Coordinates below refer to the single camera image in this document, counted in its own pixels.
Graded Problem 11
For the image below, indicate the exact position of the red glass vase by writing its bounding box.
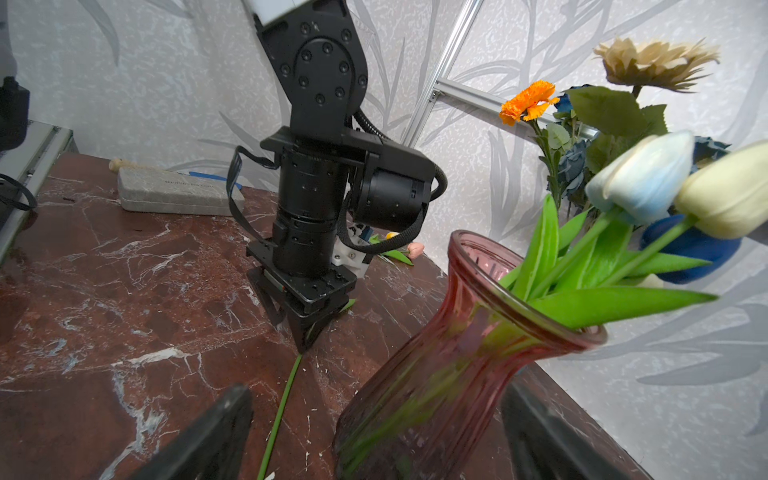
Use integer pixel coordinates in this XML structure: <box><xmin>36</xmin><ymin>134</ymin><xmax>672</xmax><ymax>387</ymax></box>
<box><xmin>333</xmin><ymin>230</ymin><xmax>607</xmax><ymax>479</ymax></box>

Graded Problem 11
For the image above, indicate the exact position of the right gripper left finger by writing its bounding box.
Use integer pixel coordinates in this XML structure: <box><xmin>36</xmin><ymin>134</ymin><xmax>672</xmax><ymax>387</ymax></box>
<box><xmin>131</xmin><ymin>385</ymin><xmax>253</xmax><ymax>479</ymax></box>

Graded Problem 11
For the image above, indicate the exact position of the blue tulip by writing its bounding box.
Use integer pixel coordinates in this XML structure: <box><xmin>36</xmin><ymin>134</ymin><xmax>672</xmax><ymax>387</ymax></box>
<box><xmin>501</xmin><ymin>197</ymin><xmax>715</xmax><ymax>330</ymax></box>
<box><xmin>241</xmin><ymin>296</ymin><xmax>375</xmax><ymax>479</ymax></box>

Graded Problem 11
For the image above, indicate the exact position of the beige sunflower stem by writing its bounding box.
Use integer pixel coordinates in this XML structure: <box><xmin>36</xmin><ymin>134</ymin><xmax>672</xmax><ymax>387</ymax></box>
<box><xmin>566</xmin><ymin>37</ymin><xmax>721</xmax><ymax>174</ymax></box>

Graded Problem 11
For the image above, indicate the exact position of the blue hand shovel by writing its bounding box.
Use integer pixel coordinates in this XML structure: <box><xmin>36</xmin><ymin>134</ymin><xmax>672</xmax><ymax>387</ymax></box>
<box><xmin>188</xmin><ymin>172</ymin><xmax>226</xmax><ymax>184</ymax></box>

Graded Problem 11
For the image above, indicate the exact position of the orange marigold flower stem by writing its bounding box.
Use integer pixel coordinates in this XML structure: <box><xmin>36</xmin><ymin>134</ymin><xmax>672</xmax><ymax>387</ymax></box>
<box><xmin>499</xmin><ymin>80</ymin><xmax>561</xmax><ymax>208</ymax></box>

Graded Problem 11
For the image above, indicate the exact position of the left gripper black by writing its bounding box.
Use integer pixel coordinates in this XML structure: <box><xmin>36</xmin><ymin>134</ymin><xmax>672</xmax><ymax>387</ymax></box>
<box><xmin>246</xmin><ymin>239</ymin><xmax>357</xmax><ymax>354</ymax></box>

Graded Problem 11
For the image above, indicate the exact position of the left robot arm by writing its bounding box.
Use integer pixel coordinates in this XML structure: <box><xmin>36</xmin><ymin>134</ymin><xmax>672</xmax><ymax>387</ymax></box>
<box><xmin>245</xmin><ymin>1</ymin><xmax>447</xmax><ymax>352</ymax></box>

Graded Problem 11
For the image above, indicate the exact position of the white blue-tinted tulip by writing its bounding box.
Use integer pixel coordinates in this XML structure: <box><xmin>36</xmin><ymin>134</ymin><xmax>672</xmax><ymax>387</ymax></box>
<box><xmin>528</xmin><ymin>130</ymin><xmax>695</xmax><ymax>300</ymax></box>

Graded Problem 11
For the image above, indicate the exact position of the light blue rose bouquet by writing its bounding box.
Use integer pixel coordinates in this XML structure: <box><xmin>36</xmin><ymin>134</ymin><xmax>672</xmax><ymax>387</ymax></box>
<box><xmin>558</xmin><ymin>136</ymin><xmax>731</xmax><ymax>212</ymax></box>

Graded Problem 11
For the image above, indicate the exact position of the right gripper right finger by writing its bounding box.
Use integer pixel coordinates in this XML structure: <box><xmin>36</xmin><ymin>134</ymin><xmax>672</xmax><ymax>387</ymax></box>
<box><xmin>502</xmin><ymin>384</ymin><xmax>626</xmax><ymax>480</ymax></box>

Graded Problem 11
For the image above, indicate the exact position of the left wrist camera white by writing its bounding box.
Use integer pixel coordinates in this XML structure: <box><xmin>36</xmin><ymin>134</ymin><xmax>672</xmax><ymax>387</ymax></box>
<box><xmin>331</xmin><ymin>224</ymin><xmax>373</xmax><ymax>279</ymax></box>

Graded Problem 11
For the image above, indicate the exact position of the dark blue rose stem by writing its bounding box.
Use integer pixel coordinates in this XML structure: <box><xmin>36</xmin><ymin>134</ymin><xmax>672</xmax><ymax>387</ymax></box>
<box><xmin>555</xmin><ymin>84</ymin><xmax>590</xmax><ymax>114</ymax></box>

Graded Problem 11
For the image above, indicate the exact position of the pale yellow tulip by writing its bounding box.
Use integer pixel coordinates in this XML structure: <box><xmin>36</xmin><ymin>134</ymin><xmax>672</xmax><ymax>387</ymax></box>
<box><xmin>605</xmin><ymin>141</ymin><xmax>767</xmax><ymax>285</ymax></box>

